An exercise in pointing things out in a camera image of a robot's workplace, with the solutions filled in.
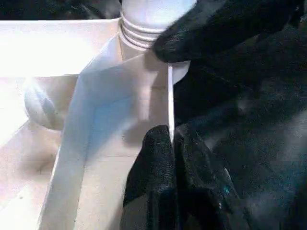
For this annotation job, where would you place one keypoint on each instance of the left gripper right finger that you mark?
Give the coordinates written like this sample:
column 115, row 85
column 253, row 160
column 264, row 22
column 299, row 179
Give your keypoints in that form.
column 206, row 191

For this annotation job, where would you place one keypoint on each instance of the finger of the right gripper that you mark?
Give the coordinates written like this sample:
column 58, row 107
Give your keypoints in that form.
column 225, row 26

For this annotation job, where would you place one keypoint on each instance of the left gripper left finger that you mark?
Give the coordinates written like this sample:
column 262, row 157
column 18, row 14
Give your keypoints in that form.
column 153, row 187

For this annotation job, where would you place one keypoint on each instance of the white plastic table leg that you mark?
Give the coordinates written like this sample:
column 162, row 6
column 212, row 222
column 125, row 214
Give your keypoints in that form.
column 144, row 21

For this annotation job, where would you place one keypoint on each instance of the white plastic table top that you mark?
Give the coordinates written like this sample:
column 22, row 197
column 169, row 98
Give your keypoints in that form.
column 48, row 96

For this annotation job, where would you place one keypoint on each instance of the black plastic mat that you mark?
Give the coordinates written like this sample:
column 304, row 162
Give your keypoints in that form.
column 249, row 143

